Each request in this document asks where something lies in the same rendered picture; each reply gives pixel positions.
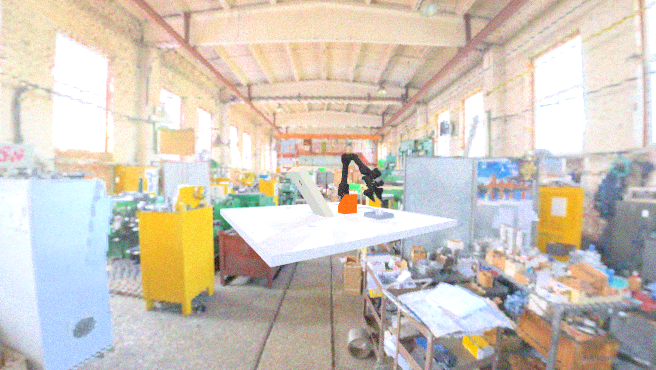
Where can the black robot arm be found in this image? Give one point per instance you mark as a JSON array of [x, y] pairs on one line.
[[343, 188]]

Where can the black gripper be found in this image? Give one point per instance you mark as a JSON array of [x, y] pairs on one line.
[[370, 191]]

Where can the pale cream flat panel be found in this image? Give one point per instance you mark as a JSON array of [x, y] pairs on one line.
[[309, 191]]

